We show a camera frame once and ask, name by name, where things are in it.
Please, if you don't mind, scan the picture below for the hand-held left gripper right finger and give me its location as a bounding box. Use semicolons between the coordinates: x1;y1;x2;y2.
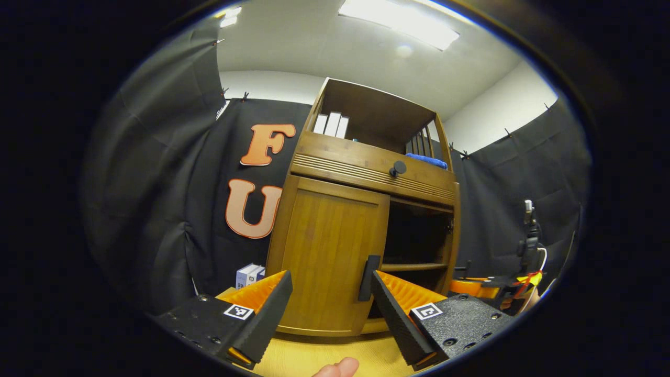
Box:
368;270;518;372

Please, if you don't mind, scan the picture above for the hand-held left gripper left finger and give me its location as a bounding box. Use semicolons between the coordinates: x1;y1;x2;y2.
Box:
151;270;294;371

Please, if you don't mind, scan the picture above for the wooden cabinet door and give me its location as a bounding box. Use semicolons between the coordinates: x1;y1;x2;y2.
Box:
441;181;473;296
266;175;390;336

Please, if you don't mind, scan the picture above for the wooden double-door shoe cabinet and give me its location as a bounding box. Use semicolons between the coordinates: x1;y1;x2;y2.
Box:
264;77;462;337

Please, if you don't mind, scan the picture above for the blue folded towel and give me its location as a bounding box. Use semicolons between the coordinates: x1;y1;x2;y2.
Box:
406;152;449;170

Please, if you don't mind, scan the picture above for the wooden grooved drawer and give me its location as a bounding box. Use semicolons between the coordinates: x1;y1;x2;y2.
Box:
289;131;457;206

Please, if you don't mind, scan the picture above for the black backdrop cloth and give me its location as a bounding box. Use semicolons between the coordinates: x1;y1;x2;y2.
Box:
79;21;592;315

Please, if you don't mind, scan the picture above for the large ceiling light panel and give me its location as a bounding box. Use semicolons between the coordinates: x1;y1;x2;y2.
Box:
338;0;460;51

